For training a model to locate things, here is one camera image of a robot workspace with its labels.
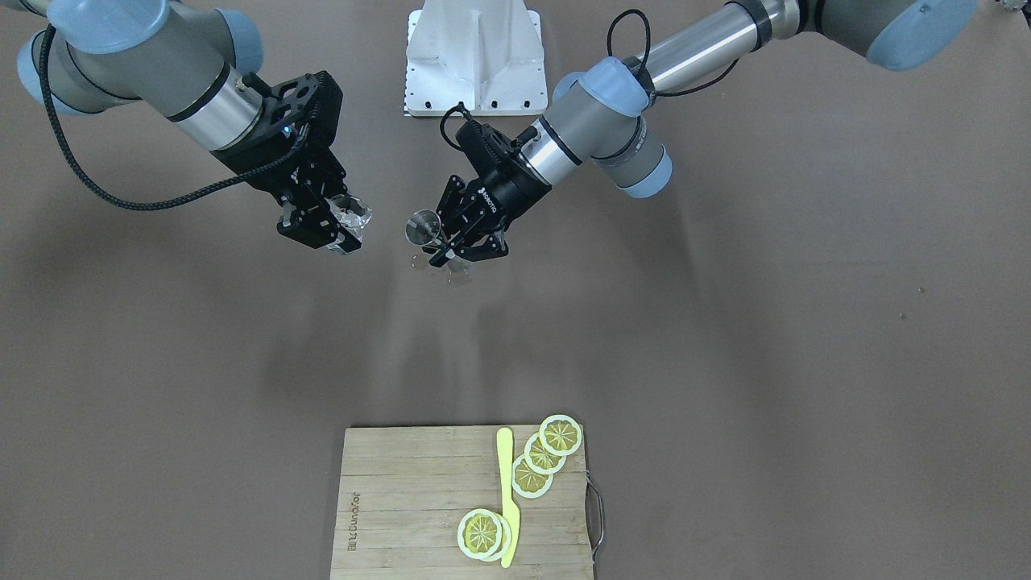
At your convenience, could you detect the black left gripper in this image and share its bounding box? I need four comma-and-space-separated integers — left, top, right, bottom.
429, 166, 552, 268

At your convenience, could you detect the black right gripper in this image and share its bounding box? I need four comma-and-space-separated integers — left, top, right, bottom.
213, 137, 351, 250

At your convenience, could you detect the clear glass cup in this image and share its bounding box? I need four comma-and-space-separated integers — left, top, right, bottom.
326, 194, 371, 255

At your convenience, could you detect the steel double jigger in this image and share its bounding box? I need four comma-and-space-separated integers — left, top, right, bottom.
405, 209, 472, 285

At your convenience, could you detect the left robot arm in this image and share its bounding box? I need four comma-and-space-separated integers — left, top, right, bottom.
405, 1, 977, 267

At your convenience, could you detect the yellow plastic knife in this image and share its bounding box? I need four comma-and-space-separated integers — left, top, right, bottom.
495, 427, 520, 569

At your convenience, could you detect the middle overlapping lemon slice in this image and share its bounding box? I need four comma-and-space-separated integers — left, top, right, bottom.
524, 433, 566, 476

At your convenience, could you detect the overlapping lemon slice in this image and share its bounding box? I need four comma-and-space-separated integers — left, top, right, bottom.
512, 455, 555, 499
524, 433, 566, 476

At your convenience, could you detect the wooden cutting board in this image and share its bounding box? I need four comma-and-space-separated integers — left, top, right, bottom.
330, 425, 603, 579

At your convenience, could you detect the top separate lemon slice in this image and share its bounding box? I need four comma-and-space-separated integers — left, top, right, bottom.
456, 509, 506, 561

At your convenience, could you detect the lower hidden lemon slice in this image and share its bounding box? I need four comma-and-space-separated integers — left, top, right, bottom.
483, 512, 513, 562

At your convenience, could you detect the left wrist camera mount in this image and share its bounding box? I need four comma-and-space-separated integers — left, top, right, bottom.
456, 120, 535, 189

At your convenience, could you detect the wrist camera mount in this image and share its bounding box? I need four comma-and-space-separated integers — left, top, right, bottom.
456, 120, 535, 189
238, 71, 342, 157

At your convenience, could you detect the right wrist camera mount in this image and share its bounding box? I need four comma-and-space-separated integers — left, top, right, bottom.
238, 71, 342, 157

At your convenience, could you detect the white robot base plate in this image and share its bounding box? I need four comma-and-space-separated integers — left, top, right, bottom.
403, 1, 548, 118

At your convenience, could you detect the lemon slice nearest handle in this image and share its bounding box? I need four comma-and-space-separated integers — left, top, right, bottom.
538, 414, 583, 458

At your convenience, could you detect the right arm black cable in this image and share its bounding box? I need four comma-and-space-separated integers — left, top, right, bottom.
36, 24, 311, 212

